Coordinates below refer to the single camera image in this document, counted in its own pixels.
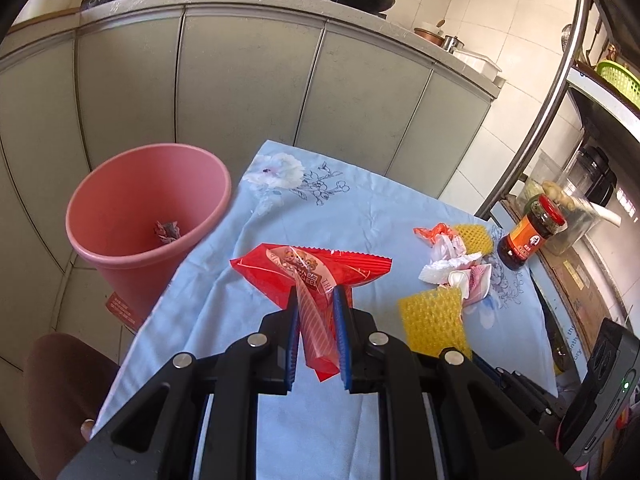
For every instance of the pink white crumpled paper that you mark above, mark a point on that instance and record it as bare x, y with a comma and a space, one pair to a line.
472, 285

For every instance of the small steel cup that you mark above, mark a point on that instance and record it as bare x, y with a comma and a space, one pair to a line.
450, 44

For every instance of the copper pot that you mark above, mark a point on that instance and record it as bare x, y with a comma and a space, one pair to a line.
429, 36

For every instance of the red snack packet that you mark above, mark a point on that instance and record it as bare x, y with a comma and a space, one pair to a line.
320, 270

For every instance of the white rectangular container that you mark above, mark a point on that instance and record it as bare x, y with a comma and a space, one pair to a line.
477, 62

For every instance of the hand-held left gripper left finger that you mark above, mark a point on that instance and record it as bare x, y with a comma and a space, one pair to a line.
292, 350

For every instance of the person's left hand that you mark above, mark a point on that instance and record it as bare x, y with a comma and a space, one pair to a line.
87, 430

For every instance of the large yellow foam net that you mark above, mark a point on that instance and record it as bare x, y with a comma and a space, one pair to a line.
432, 320

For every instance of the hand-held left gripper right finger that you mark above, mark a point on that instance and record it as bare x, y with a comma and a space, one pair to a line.
342, 340

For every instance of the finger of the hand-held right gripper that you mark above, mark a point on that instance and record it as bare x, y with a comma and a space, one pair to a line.
520, 390

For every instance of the brown stool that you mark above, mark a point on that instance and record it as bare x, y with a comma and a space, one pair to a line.
60, 390

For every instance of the light blue floral tablecloth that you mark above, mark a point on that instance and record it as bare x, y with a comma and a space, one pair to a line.
350, 210

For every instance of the pink plastic bin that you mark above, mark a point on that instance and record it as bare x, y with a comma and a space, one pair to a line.
145, 200

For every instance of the metal shelf rack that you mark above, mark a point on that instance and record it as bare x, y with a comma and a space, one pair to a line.
545, 115

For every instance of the green plastic basket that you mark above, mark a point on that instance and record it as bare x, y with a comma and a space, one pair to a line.
620, 82

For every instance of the grey kitchen counter cabinet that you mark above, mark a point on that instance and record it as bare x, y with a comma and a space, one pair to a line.
240, 75

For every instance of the small yellow foam net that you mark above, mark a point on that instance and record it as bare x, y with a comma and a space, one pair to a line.
475, 237

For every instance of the white crumpled tissue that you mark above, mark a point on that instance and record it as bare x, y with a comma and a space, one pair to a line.
445, 267

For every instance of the orange white crumpled wrapper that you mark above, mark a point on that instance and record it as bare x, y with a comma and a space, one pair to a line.
435, 232

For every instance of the ginger root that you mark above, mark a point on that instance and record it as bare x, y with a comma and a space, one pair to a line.
557, 192

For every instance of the clear plastic container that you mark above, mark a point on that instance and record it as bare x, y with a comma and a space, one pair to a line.
575, 225

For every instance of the chili sauce jar red lid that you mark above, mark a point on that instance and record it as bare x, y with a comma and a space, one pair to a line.
525, 242

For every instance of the white leek stalk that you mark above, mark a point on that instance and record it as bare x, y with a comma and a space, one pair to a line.
605, 214

